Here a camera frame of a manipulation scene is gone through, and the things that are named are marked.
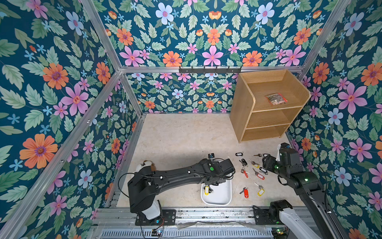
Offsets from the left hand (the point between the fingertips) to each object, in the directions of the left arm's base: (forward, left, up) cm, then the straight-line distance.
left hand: (222, 179), depth 77 cm
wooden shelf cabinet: (+33, -28, +21) cm, 48 cm away
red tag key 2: (+4, -24, -10) cm, 26 cm away
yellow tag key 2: (-5, -22, -10) cm, 25 cm away
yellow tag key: (+11, -24, -10) cm, 28 cm away
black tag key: (+17, -32, -9) cm, 37 cm away
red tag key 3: (-5, -14, -10) cm, 18 cm away
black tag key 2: (+19, -15, -9) cm, 26 cm away
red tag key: (+7, -15, -9) cm, 19 cm away
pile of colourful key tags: (-2, +8, -9) cm, 12 cm away
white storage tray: (-5, 0, -9) cm, 11 cm away
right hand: (+6, -23, +8) cm, 25 cm away
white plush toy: (+16, +44, -7) cm, 48 cm away
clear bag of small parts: (+34, -34, +24) cm, 53 cm away
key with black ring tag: (+13, -17, -10) cm, 23 cm away
